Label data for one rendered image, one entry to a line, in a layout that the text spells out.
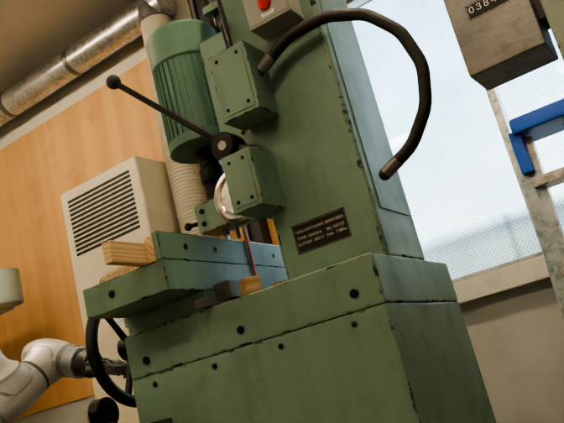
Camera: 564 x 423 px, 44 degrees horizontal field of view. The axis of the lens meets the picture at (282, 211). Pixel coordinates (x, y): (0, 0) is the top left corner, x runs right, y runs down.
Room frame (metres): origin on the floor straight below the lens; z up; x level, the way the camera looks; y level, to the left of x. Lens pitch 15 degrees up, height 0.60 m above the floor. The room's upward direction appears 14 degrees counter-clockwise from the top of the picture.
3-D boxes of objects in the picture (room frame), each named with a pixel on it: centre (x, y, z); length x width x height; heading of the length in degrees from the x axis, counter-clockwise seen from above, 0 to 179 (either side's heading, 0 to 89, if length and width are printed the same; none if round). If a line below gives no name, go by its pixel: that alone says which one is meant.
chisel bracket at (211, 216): (1.56, 0.12, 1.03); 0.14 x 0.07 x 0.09; 63
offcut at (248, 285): (1.37, 0.10, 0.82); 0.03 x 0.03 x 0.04; 28
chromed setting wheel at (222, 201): (1.40, 0.08, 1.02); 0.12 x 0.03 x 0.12; 63
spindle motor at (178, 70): (1.57, 0.14, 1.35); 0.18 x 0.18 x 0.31
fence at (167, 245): (1.54, 0.11, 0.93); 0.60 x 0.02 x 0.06; 153
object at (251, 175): (1.34, 0.04, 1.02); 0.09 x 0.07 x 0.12; 153
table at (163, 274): (1.61, 0.24, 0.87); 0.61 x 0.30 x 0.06; 153
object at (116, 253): (1.45, 0.19, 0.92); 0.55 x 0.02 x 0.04; 153
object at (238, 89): (1.33, 0.01, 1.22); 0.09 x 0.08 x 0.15; 63
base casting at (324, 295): (1.51, 0.03, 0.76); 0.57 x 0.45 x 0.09; 63
